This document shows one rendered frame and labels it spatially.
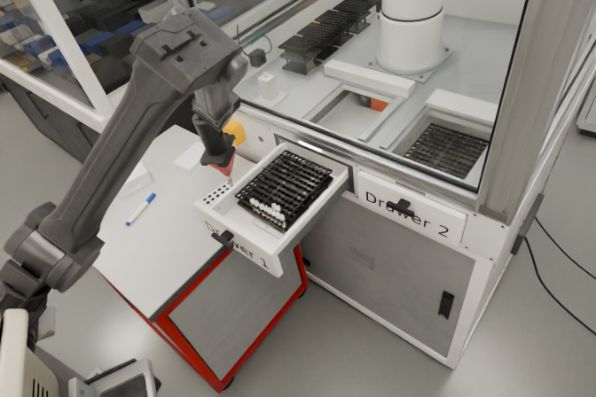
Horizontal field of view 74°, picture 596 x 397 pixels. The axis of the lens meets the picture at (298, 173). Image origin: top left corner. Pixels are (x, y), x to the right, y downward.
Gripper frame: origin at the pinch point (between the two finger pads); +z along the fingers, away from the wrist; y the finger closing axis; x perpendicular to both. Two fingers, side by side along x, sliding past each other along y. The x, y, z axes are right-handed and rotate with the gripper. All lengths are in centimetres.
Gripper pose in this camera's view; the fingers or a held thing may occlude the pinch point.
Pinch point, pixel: (227, 172)
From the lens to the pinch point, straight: 109.1
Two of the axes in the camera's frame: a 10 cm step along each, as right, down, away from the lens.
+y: 2.0, -7.5, 6.4
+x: -9.7, -0.4, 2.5
